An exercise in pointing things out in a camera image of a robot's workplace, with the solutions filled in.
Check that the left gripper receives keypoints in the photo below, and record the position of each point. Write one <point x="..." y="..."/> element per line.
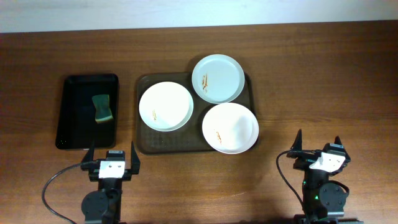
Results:
<point x="93" y="173"/>

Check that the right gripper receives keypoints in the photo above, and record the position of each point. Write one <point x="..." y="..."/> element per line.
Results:
<point x="301" y="163"/>

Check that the green yellow sponge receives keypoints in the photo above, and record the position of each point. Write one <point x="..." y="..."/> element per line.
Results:
<point x="103" y="111"/>

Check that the white plate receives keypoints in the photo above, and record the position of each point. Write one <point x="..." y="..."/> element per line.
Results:
<point x="166" y="106"/>
<point x="230" y="128"/>

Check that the pale blue plate top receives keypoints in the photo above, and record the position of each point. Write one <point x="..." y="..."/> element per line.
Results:
<point x="218" y="78"/>

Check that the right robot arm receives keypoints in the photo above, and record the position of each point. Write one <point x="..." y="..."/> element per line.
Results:
<point x="322" y="199"/>

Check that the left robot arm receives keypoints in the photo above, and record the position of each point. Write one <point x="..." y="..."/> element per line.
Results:
<point x="103" y="205"/>

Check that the black rectangular tray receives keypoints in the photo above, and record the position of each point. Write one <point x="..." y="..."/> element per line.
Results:
<point x="76" y="125"/>

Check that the brown serving tray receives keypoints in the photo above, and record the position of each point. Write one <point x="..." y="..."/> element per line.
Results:
<point x="190" y="137"/>

